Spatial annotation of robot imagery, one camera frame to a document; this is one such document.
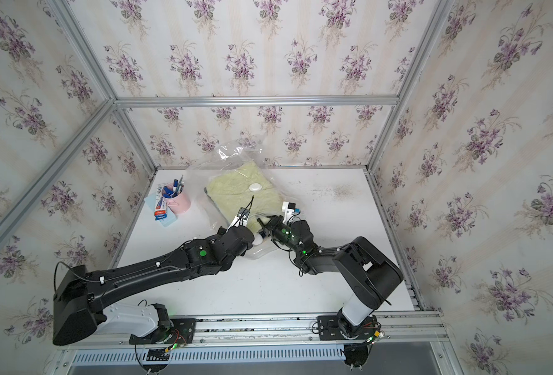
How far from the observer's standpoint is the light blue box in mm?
1000

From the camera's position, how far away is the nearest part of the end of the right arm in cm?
66

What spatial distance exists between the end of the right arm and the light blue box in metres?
0.46
